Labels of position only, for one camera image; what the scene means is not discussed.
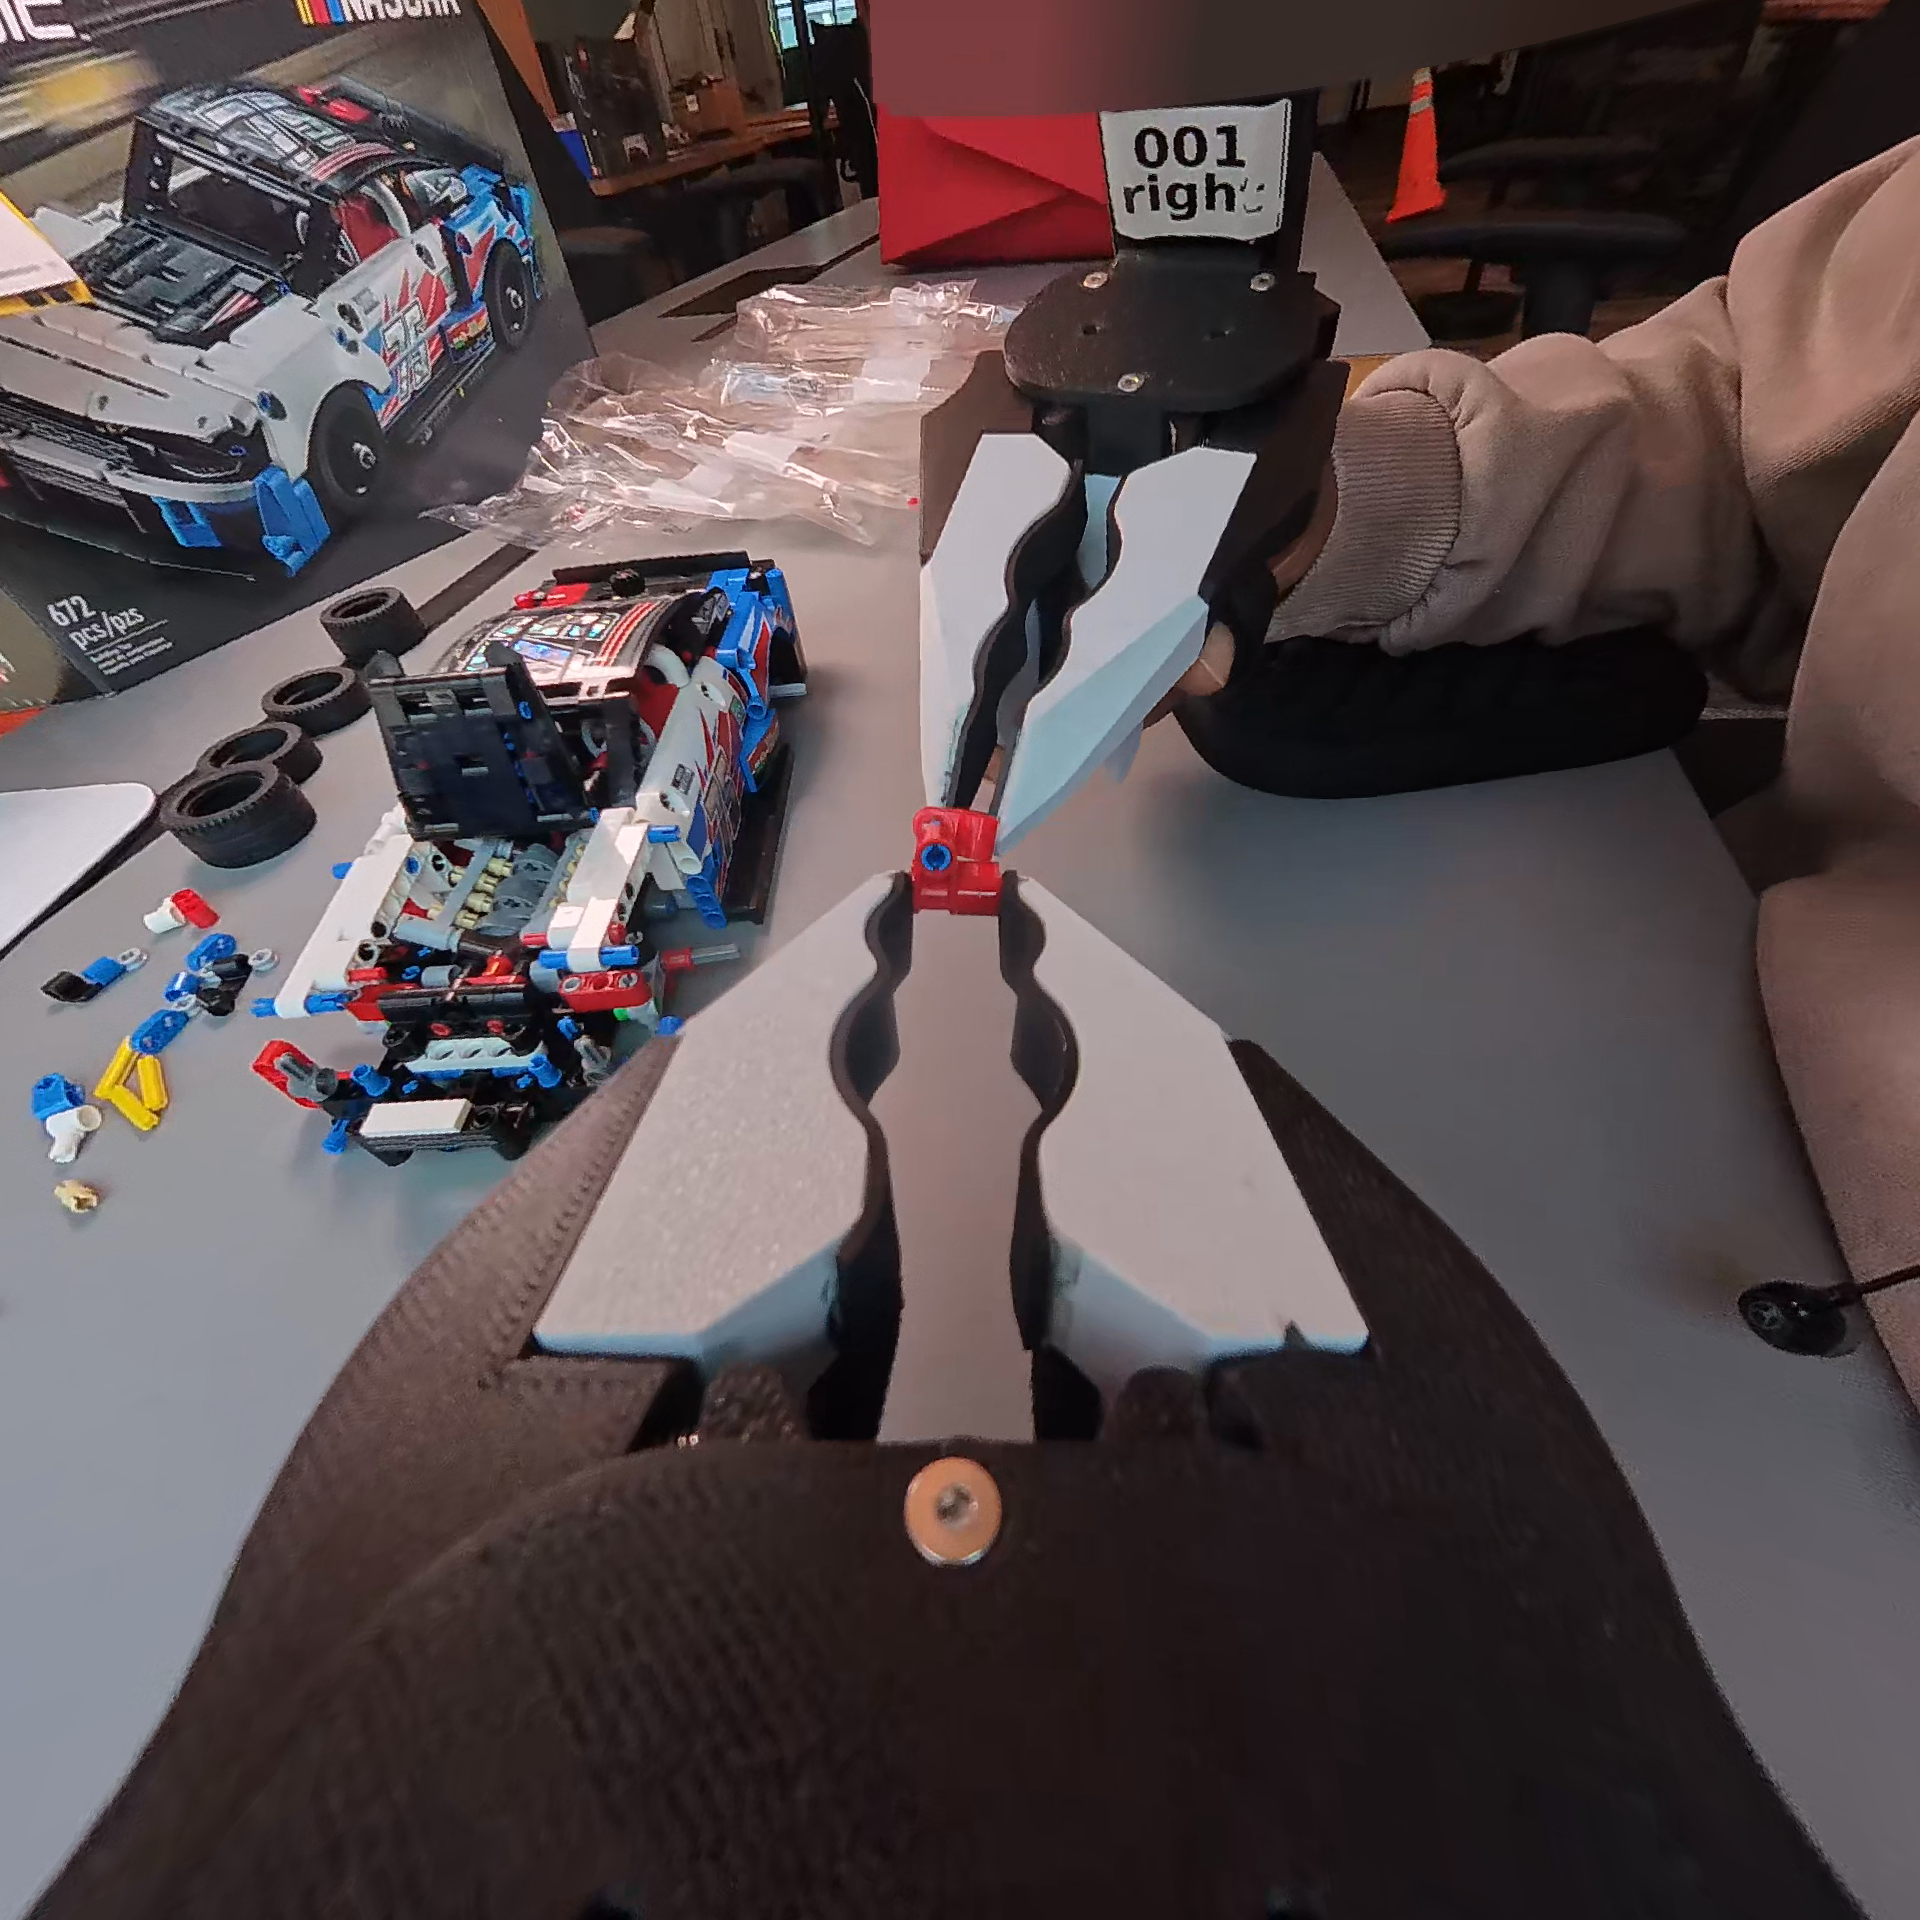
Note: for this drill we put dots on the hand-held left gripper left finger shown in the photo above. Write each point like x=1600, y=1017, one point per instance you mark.
x=705, y=1200

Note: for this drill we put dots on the short blue brick beam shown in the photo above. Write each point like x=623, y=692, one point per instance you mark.
x=156, y=1031

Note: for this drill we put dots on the red short brick connector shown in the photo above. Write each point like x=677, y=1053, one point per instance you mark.
x=966, y=825

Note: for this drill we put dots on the person's right hand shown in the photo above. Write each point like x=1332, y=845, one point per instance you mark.
x=1217, y=658

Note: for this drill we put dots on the red angled brick piece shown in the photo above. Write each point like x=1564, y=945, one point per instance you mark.
x=199, y=908

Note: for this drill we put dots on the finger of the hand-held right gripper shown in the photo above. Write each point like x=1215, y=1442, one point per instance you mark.
x=966, y=568
x=1152, y=599

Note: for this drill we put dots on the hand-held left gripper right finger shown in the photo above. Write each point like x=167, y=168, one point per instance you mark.
x=1200, y=1200

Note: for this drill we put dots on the black curved brick piece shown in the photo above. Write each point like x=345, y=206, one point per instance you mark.
x=67, y=986

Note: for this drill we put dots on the person's right forearm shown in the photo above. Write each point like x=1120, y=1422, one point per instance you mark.
x=1573, y=451

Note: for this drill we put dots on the black toy tyre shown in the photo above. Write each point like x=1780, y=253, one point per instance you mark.
x=262, y=747
x=373, y=623
x=239, y=818
x=314, y=697

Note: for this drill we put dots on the clear plastic bag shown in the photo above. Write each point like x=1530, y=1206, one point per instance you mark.
x=718, y=420

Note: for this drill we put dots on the grey desk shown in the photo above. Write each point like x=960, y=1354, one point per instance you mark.
x=1349, y=932

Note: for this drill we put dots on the dark printed box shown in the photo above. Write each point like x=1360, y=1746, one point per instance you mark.
x=89, y=599

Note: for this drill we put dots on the black office chair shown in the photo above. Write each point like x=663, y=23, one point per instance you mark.
x=1546, y=240

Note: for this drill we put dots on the toy brick race car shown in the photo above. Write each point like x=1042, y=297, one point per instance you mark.
x=705, y=748

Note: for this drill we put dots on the person's beige hoodie torso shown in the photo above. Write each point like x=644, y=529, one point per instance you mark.
x=1845, y=975

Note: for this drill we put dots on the orange traffic cone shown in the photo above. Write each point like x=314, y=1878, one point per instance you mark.
x=1418, y=166

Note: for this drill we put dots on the blue brick connector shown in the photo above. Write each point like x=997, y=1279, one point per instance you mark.
x=54, y=1094

